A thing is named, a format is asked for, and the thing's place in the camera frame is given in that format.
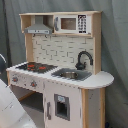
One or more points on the black toy stovetop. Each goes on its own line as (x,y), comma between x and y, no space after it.
(36,67)

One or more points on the white toy microwave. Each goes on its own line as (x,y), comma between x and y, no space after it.
(74,24)

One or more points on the grey backdrop curtain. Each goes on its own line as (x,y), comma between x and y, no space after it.
(114,43)

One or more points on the left red stove knob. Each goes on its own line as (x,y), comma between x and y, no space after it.
(15,79)

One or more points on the grey range hood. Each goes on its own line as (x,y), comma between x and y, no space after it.
(39,27)

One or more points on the right red stove knob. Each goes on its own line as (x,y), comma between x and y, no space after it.
(33,84)

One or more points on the white cabinet door with dispenser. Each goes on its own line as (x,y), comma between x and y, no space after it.
(62,106)

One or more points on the wooden toy kitchen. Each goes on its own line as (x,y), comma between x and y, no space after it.
(61,50)

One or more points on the grey toy sink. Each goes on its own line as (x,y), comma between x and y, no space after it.
(72,74)

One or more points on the black toy faucet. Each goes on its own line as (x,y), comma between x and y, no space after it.
(80,65)

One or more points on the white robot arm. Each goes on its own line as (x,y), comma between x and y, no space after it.
(12,114)

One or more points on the red stove knob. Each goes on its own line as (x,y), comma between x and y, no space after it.
(33,84)
(15,79)

